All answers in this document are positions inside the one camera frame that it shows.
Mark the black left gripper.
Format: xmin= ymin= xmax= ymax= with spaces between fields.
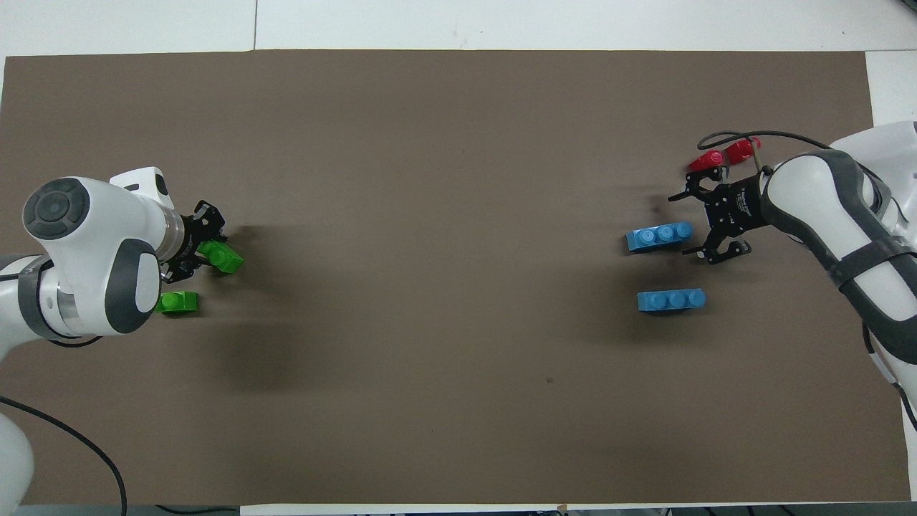
xmin=161 ymin=201 xmax=229 ymax=282

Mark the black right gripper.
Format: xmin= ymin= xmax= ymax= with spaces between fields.
xmin=668 ymin=166 xmax=769 ymax=266

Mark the green two-stud toy brick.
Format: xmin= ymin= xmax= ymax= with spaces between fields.
xmin=155 ymin=290 xmax=200 ymax=317
xmin=198 ymin=240 xmax=245 ymax=276

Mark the blue three-stud toy brick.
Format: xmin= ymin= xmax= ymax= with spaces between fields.
xmin=626 ymin=221 xmax=694 ymax=254
xmin=637 ymin=287 xmax=707 ymax=314

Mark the brown table mat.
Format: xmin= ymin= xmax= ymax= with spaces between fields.
xmin=0 ymin=49 xmax=912 ymax=507

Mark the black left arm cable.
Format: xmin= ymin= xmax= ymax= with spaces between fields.
xmin=0 ymin=396 xmax=128 ymax=516

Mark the black cable at table edge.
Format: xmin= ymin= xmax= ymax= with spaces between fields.
xmin=154 ymin=505 xmax=241 ymax=516

